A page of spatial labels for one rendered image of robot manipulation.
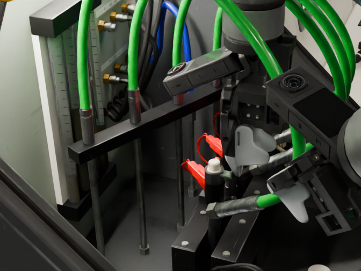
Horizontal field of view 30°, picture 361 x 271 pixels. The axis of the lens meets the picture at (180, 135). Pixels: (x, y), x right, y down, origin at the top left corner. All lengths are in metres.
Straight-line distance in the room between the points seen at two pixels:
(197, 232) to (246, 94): 0.28
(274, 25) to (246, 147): 0.18
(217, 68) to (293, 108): 0.24
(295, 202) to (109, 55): 0.60
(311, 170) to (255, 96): 0.22
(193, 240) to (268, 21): 0.37
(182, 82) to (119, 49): 0.39
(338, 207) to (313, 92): 0.11
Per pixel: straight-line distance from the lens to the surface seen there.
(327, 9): 1.06
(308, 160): 0.63
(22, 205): 0.65
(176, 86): 0.88
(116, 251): 1.23
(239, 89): 0.84
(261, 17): 0.79
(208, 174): 0.95
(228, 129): 0.86
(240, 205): 0.82
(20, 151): 1.02
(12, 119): 0.99
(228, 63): 0.84
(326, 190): 0.63
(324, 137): 0.61
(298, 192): 0.70
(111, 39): 1.21
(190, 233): 1.03
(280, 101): 0.64
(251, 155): 0.90
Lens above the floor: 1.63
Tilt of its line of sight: 31 degrees down
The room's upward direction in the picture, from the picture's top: 2 degrees counter-clockwise
